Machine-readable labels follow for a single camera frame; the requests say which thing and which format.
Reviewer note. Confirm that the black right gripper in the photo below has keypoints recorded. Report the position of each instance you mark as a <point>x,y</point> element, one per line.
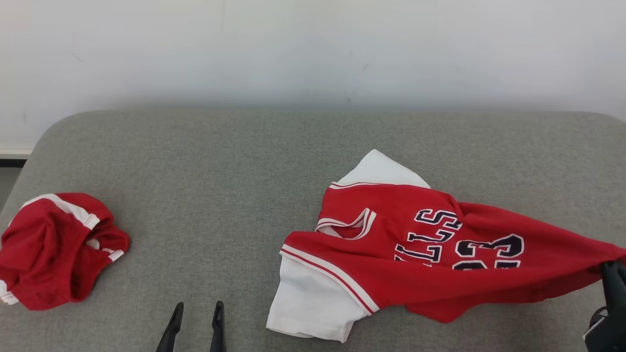
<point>611,332</point>

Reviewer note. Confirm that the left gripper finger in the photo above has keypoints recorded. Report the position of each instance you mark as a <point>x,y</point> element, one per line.
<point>218,332</point>
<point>171,330</point>

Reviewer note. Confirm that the red shorts with white stripe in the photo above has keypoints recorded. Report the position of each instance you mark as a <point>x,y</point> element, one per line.
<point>44,259</point>

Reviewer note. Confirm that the red white basketball jersey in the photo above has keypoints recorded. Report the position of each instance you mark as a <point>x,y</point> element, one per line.
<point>391,274</point>

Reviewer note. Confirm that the white wall baseboard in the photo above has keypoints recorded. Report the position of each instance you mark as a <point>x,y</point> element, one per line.
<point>14,153</point>

